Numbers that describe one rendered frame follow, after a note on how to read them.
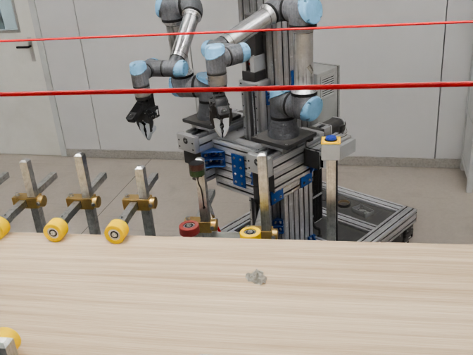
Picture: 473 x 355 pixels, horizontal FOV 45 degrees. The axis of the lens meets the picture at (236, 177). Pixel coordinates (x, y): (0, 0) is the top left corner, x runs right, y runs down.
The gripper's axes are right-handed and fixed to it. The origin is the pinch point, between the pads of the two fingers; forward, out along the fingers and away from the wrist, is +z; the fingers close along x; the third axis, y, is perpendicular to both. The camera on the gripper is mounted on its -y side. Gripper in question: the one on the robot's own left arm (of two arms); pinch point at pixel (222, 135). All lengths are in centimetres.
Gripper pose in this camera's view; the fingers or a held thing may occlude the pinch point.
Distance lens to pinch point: 224.8
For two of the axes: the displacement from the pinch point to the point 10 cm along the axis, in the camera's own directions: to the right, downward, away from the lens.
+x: -9.8, 1.4, -1.2
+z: 0.7, 9.0, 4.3
